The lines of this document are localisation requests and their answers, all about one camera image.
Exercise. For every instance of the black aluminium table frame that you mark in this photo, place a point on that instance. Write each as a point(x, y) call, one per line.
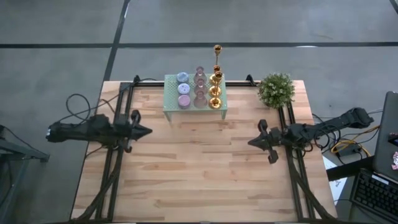
point(239, 83)

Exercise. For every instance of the green perforated metal shelf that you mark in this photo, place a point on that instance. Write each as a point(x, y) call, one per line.
point(174, 107)

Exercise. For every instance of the blue-grey round candle holder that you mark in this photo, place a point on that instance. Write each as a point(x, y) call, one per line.
point(183, 77)

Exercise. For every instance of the short gold candlestick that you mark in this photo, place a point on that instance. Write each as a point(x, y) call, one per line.
point(215, 91)
point(215, 103)

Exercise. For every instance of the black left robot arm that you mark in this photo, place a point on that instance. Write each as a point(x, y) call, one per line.
point(77, 132)

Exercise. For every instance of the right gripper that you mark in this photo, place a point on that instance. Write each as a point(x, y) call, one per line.
point(275, 138)

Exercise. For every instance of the grey laptop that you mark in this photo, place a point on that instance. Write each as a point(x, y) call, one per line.
point(385, 133)

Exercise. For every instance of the pink glass candle holder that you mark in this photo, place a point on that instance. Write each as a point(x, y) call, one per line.
point(200, 101)
point(199, 72)
point(200, 87)

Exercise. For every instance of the purple round candle holder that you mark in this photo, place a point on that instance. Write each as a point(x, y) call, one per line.
point(184, 101)

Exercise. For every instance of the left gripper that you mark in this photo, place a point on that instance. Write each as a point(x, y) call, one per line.
point(129, 133)

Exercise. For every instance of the white paper sheet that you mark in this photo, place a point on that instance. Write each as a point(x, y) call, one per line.
point(337, 186)

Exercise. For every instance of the tall gold candlestick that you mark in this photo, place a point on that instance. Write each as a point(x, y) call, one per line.
point(217, 48)

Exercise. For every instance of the grey metal stand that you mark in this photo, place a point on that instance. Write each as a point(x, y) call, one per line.
point(18, 149)

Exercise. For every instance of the black power adapter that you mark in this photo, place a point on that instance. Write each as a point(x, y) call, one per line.
point(349, 151)

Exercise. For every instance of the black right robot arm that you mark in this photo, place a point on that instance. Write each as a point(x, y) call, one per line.
point(335, 123)

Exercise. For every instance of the pale speckled round candle holder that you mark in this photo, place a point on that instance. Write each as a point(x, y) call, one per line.
point(183, 89)

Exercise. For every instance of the green potted plant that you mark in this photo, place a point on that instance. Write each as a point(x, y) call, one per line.
point(276, 90)

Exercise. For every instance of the black frame bracket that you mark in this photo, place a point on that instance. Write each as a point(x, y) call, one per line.
point(250, 79)
point(136, 78)

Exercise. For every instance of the black keyboard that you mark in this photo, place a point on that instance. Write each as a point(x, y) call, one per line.
point(373, 193)

